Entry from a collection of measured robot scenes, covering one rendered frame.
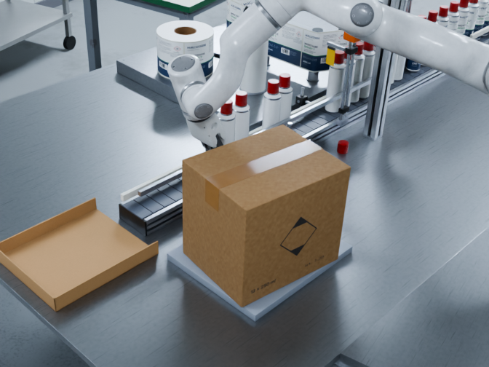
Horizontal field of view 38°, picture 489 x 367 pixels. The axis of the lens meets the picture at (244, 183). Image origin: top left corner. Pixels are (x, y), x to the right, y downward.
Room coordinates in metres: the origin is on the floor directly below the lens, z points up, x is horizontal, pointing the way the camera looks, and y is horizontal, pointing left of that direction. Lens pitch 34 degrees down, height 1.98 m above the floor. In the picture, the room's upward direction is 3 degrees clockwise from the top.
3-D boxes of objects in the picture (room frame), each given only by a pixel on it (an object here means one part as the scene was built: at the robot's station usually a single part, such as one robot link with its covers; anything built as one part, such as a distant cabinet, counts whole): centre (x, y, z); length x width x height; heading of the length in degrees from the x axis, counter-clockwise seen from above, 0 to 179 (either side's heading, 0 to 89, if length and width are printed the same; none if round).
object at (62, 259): (1.37, 0.40, 0.85); 0.30 x 0.26 x 0.04; 137
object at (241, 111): (1.79, 0.02, 0.98); 0.05 x 0.05 x 0.20
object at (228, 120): (1.74, 0.06, 0.98); 0.05 x 0.05 x 0.20
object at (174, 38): (2.37, 0.23, 0.95); 0.20 x 0.20 x 0.14
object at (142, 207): (2.10, -0.27, 0.86); 1.65 x 0.08 x 0.04; 137
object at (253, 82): (2.24, -0.01, 1.03); 0.09 x 0.09 x 0.30
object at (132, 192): (1.91, -0.05, 0.90); 1.07 x 0.01 x 0.02; 137
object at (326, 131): (2.10, -0.27, 0.85); 1.65 x 0.11 x 0.05; 137
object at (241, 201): (1.38, -0.05, 0.99); 0.30 x 0.24 x 0.27; 129
